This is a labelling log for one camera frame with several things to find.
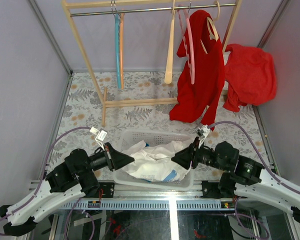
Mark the floral tablecloth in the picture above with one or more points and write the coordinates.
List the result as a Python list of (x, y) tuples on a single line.
[(83, 109)]

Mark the white plastic laundry basket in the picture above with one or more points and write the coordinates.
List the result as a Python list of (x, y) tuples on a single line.
[(153, 138)]

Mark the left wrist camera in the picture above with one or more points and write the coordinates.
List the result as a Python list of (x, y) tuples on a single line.
[(100, 135)]

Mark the orange hanger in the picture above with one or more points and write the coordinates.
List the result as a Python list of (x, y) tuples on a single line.
[(121, 50)]

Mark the cream hanger under red shirt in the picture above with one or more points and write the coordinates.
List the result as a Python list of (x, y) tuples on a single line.
[(210, 22)]

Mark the blue hanger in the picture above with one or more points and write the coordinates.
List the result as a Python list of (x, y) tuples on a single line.
[(117, 43)]

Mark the aluminium rail with cable duct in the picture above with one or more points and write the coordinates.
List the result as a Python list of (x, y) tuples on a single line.
[(132, 198)]

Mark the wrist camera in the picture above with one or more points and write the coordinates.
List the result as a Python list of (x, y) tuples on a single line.
[(202, 133), (100, 135)]

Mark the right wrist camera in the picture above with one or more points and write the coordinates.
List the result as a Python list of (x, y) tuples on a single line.
[(202, 133)]

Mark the beige wooden hanger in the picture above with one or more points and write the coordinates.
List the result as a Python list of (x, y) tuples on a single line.
[(170, 54)]

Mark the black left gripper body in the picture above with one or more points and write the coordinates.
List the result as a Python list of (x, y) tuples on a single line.
[(99, 162)]

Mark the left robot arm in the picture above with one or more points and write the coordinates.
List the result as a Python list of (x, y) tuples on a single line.
[(69, 180)]

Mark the red cloth pile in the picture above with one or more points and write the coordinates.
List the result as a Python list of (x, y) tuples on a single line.
[(250, 73)]

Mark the white t shirt blue print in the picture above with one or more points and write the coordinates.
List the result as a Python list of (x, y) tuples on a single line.
[(154, 164)]

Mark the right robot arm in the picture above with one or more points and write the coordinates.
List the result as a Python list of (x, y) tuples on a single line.
[(241, 177)]

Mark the red t shirt on hanger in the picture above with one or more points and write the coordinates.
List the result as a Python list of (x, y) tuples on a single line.
[(199, 101)]

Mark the pink wavy hanger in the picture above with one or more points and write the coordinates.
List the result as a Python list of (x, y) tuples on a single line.
[(187, 40)]

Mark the wooden clothes rack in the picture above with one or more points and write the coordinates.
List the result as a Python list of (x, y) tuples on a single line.
[(147, 44)]

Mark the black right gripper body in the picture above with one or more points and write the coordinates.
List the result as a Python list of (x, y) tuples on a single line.
[(205, 156)]

